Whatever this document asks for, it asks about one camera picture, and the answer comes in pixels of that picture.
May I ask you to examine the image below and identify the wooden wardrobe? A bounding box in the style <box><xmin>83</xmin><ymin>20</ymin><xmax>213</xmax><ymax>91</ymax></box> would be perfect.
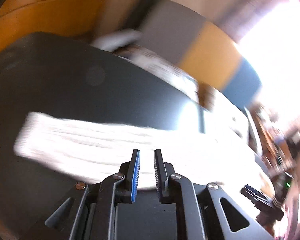
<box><xmin>0</xmin><ymin>0</ymin><xmax>108</xmax><ymax>51</ymax></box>

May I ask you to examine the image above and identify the cream knitted sweater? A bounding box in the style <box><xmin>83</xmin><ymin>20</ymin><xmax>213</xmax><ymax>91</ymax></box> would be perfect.
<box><xmin>13</xmin><ymin>112</ymin><xmax>274</xmax><ymax>195</ymax></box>

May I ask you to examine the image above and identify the grey yellow blue sofa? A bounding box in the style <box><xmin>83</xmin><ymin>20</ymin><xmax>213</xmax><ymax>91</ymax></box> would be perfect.
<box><xmin>92</xmin><ymin>0</ymin><xmax>263</xmax><ymax>156</ymax></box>

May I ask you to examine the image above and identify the geometric pattern pillow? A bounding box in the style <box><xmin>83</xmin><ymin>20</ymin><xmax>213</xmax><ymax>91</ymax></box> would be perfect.
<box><xmin>116</xmin><ymin>46</ymin><xmax>199</xmax><ymax>103</ymax></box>

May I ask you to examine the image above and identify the deer print pillow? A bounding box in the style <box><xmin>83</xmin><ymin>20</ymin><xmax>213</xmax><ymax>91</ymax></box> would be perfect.
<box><xmin>198</xmin><ymin>84</ymin><xmax>249</xmax><ymax>144</ymax></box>

